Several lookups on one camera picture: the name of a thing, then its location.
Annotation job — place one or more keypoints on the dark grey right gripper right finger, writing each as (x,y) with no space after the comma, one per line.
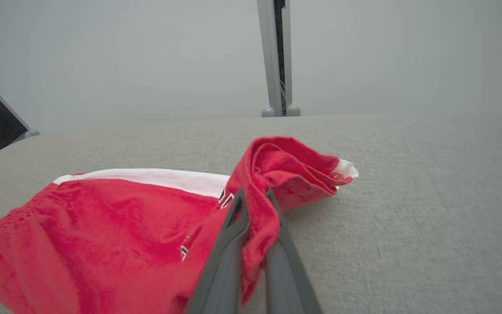
(288,283)

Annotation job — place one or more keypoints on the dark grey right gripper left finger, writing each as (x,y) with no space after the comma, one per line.
(222,274)

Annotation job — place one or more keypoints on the red basketball jersey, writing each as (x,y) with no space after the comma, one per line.
(81,240)

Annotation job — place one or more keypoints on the grey fabric sofa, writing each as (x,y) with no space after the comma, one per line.
(408,218)

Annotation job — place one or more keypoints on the grey cylindrical post foot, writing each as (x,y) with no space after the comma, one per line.
(293,110)
(268,112)

